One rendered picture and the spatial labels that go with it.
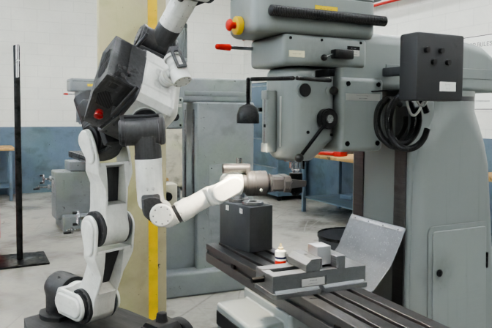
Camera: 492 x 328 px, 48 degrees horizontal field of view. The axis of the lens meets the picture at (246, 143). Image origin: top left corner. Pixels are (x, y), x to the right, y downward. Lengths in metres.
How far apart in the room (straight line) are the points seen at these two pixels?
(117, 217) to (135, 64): 0.63
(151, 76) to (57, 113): 8.80
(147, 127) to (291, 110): 0.48
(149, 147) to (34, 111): 8.92
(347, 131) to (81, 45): 9.24
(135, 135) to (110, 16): 1.76
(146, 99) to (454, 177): 1.15
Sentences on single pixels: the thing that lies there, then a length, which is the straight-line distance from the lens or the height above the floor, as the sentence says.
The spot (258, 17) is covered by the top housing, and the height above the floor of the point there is 1.77.
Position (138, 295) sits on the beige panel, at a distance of 3.69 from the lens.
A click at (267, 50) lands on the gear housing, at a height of 1.68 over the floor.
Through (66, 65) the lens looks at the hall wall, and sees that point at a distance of 10.81.
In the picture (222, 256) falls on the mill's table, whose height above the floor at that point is 0.89.
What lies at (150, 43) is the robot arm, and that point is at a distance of 2.14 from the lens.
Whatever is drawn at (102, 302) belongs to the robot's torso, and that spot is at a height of 0.70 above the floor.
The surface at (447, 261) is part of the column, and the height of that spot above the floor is 0.94.
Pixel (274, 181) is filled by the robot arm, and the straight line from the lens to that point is 1.90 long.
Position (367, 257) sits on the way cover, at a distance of 2.17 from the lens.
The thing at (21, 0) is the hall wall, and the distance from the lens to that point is 10.87.
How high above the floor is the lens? 1.47
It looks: 3 degrees down
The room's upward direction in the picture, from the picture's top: straight up
